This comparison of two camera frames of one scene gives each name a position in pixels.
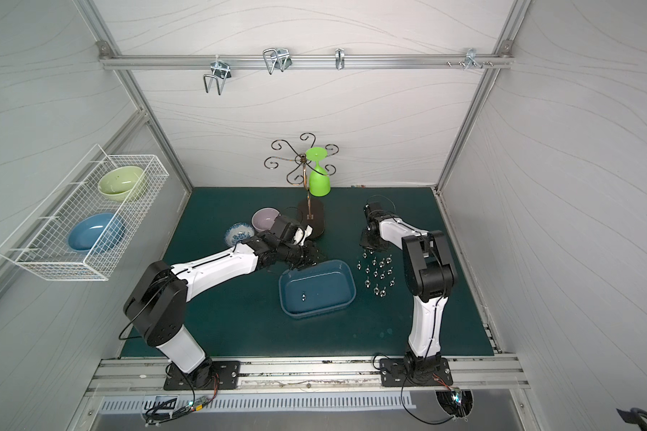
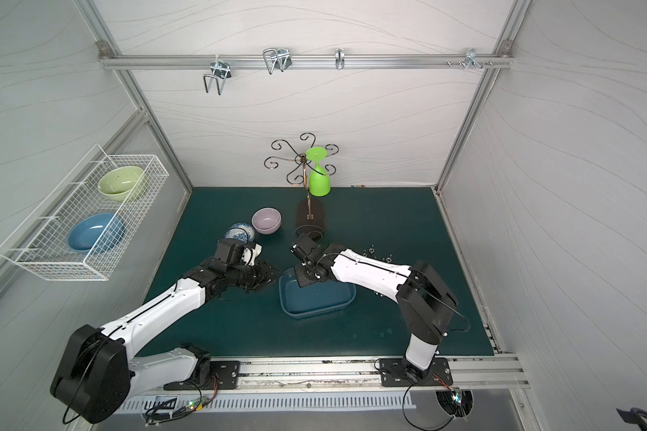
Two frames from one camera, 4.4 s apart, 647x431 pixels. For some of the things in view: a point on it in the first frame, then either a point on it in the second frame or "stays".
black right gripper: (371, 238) -> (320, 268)
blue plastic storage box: (312, 291) stays
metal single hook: (340, 59) stays
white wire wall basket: (83, 229) stays
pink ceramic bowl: (262, 219) stays
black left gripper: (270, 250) -> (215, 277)
